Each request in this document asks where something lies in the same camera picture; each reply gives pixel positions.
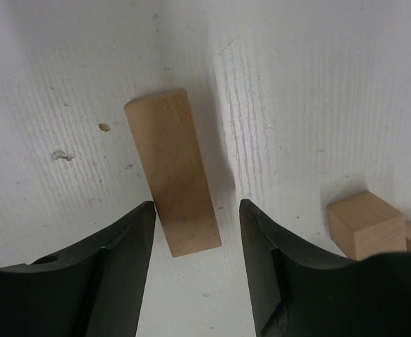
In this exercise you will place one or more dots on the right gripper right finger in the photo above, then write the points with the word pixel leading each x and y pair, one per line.
pixel 299 289

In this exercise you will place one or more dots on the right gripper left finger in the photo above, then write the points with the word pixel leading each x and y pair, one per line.
pixel 94 287

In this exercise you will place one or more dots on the long light wood block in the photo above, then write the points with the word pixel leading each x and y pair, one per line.
pixel 165 137

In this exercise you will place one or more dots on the light wood cube block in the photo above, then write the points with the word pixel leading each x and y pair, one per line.
pixel 364 225

